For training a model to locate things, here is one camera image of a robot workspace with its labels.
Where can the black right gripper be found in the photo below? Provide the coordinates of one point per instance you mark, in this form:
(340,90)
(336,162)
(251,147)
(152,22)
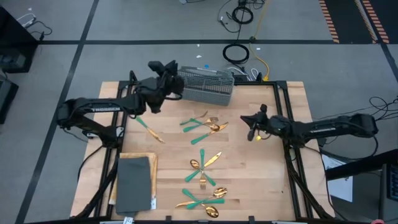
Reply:
(273,124)

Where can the black box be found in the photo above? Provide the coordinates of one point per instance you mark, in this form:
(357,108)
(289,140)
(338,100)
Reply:
(6,96)

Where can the tan cloth napkin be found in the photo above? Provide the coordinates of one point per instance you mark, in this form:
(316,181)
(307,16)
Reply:
(136,154)

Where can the black computer tower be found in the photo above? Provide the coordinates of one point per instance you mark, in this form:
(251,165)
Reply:
(388,199)

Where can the red round object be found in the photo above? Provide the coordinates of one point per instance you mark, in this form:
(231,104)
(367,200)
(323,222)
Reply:
(377,221)

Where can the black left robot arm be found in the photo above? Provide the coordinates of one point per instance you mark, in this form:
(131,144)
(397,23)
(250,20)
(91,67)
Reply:
(93,104)

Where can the white paper sheet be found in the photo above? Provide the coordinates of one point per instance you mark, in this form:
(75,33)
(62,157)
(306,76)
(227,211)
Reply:
(340,189)

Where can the dark grey cloth napkin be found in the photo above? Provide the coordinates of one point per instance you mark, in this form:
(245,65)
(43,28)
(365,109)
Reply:
(133,186)

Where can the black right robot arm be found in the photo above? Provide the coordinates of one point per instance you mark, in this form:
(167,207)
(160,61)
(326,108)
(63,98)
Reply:
(326,128)

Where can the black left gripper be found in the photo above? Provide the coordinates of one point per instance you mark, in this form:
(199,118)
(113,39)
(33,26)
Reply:
(161,87)

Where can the grey mesh cutlery basket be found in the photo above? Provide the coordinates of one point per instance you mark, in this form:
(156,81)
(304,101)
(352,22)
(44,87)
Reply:
(206,84)

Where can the white tag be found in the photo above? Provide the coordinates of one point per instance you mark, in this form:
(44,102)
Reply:
(128,220)

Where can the black desk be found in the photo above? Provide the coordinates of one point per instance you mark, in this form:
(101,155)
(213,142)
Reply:
(357,168)

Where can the black cabinet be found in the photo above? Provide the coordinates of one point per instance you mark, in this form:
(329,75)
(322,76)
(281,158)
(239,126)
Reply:
(12,46)

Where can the white cloth label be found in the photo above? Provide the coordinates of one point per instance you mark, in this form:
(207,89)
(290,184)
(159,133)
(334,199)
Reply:
(153,203)

